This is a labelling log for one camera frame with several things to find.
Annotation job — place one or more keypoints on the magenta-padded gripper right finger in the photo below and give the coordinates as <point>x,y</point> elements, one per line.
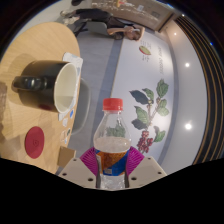
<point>135,161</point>

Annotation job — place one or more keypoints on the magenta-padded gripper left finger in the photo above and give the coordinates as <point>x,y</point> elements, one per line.
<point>88,163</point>

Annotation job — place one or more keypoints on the clear red-capped water bottle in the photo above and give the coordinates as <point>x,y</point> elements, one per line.
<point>112,146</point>

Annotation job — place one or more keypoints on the small brown cardboard box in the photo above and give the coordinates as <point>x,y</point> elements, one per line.
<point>66,156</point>

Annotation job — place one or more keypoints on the flat round red coaster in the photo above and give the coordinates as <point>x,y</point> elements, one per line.
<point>34,142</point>

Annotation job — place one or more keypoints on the round ceiling lights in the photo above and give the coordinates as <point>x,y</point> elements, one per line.
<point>188,126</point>

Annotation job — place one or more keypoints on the black mug, white inside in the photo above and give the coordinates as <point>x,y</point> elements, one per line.
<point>40,80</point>

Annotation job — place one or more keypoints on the white printed paper sheet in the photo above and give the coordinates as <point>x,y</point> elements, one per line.
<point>73,61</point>

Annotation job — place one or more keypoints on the grey chair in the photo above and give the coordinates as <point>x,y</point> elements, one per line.
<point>96,28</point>

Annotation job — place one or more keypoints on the coffee plant wall mural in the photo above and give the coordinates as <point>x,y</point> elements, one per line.
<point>133,73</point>

